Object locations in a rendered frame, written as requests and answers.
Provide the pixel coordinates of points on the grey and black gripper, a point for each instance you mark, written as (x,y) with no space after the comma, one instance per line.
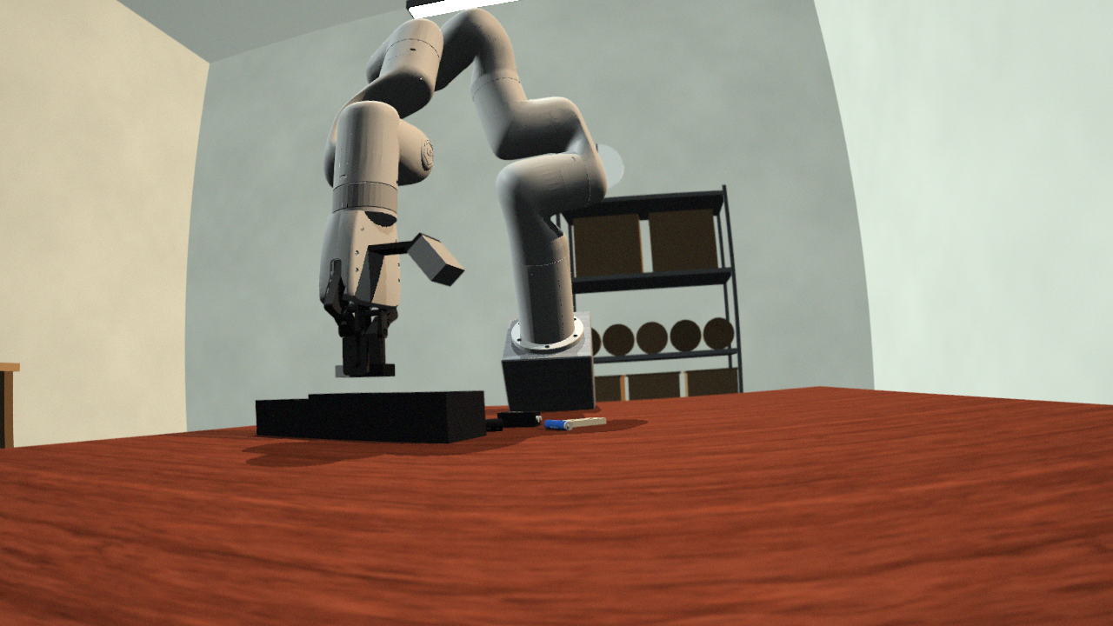
(373,281)

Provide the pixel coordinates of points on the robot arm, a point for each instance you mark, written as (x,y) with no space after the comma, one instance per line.
(370,140)

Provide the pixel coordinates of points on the dark grey rack of labelled bins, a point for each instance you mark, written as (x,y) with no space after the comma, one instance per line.
(413,417)

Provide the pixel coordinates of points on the white domino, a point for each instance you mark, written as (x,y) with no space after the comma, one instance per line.
(587,421)

